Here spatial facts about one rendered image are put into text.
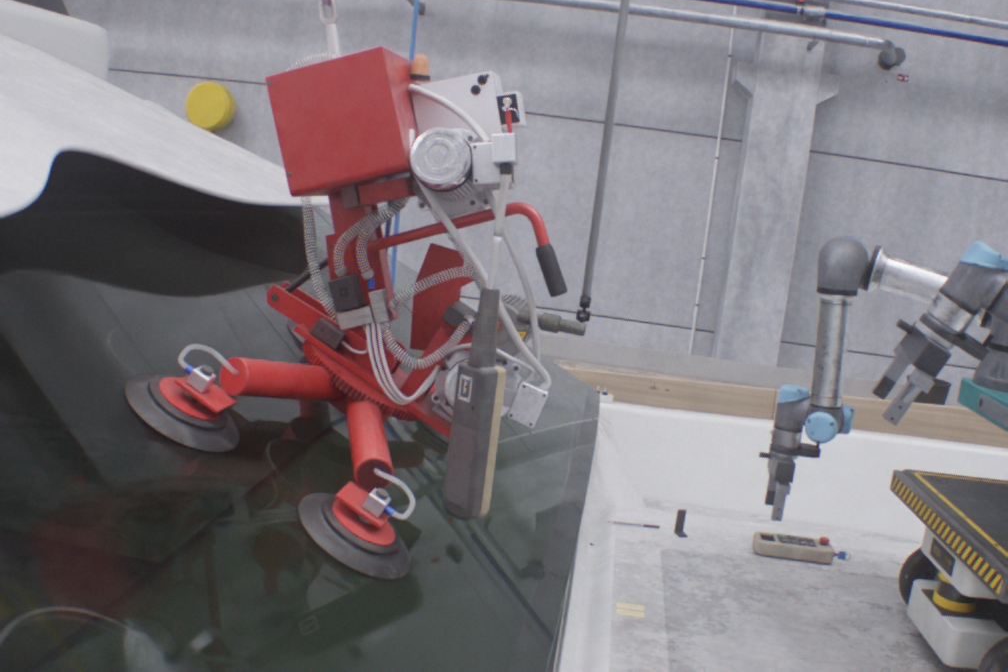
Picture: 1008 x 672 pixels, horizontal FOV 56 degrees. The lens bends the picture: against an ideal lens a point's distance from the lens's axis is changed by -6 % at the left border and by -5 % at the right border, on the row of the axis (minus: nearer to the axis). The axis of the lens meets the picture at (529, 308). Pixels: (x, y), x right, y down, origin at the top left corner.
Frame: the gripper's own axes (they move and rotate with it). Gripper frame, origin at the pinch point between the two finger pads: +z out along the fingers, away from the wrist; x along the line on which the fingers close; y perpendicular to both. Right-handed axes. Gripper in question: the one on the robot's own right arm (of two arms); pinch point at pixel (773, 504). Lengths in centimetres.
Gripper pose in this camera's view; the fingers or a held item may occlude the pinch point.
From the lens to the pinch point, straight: 264.3
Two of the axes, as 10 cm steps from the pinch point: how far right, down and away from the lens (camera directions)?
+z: -1.3, 9.8, 1.3
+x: -1.0, 1.2, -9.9
